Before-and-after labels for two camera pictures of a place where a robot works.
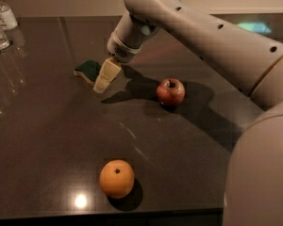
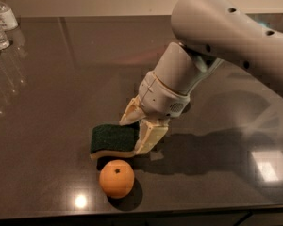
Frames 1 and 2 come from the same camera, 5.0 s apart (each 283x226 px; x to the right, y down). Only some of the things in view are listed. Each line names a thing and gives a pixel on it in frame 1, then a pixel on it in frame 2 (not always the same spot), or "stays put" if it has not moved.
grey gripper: [122, 52] -> [159, 98]
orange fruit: [117, 178] stays put
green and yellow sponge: [89, 71] -> [112, 140]
